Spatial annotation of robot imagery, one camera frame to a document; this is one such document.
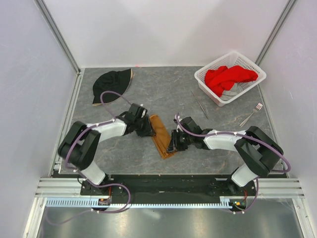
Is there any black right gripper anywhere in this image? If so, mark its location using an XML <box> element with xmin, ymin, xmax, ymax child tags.
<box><xmin>166</xmin><ymin>129</ymin><xmax>193</xmax><ymax>152</ymax></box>

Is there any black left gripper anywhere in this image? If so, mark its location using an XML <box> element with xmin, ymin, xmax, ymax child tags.
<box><xmin>134</xmin><ymin>115</ymin><xmax>156</xmax><ymax>138</ymax></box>

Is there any orange cloth napkin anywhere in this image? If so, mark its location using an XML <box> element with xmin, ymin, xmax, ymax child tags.
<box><xmin>150</xmin><ymin>115</ymin><xmax>175</xmax><ymax>159</ymax></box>

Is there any silver knife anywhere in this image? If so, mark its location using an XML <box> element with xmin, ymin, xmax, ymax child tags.
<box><xmin>191</xmin><ymin>90</ymin><xmax>209</xmax><ymax>119</ymax></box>

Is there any silver fork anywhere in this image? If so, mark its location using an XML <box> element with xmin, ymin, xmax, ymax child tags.
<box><xmin>239</xmin><ymin>103</ymin><xmax>263</xmax><ymax>127</ymax></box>

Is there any white plastic basket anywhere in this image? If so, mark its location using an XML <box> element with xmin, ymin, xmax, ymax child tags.
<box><xmin>194</xmin><ymin>51</ymin><xmax>266</xmax><ymax>107</ymax></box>

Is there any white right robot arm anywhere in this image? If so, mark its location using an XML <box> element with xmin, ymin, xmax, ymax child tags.
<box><xmin>166</xmin><ymin>117</ymin><xmax>283</xmax><ymax>195</ymax></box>

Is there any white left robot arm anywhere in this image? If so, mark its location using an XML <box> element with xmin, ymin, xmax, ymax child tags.
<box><xmin>57</xmin><ymin>103</ymin><xmax>155</xmax><ymax>195</ymax></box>

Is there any black bucket hat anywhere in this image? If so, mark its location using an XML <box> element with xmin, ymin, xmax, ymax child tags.
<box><xmin>92</xmin><ymin>68</ymin><xmax>133</xmax><ymax>106</ymax></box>

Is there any grey cloth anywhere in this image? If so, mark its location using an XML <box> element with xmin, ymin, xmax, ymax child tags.
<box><xmin>220</xmin><ymin>83</ymin><xmax>243</xmax><ymax>101</ymax></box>

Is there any red cloth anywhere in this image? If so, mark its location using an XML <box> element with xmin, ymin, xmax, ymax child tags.
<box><xmin>205</xmin><ymin>65</ymin><xmax>258</xmax><ymax>97</ymax></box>

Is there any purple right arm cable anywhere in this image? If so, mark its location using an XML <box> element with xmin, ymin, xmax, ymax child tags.
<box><xmin>174</xmin><ymin>113</ymin><xmax>291</xmax><ymax>215</ymax></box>

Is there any slotted cable duct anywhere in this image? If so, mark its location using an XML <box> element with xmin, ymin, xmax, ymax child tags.
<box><xmin>46</xmin><ymin>197</ymin><xmax>233</xmax><ymax>209</ymax></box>

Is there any aluminium front rail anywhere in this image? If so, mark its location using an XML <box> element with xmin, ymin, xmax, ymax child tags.
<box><xmin>35</xmin><ymin>178</ymin><xmax>305</xmax><ymax>199</ymax></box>

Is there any left aluminium frame post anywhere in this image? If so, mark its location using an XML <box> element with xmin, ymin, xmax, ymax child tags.
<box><xmin>34</xmin><ymin>0</ymin><xmax>81</xmax><ymax>74</ymax></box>

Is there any aluminium frame post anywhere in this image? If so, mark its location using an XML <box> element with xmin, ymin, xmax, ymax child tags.
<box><xmin>255</xmin><ymin>0</ymin><xmax>298</xmax><ymax>65</ymax></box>
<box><xmin>34</xmin><ymin>0</ymin><xmax>81</xmax><ymax>74</ymax></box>

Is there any right aluminium frame post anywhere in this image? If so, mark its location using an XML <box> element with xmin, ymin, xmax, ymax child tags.
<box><xmin>255</xmin><ymin>0</ymin><xmax>298</xmax><ymax>65</ymax></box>

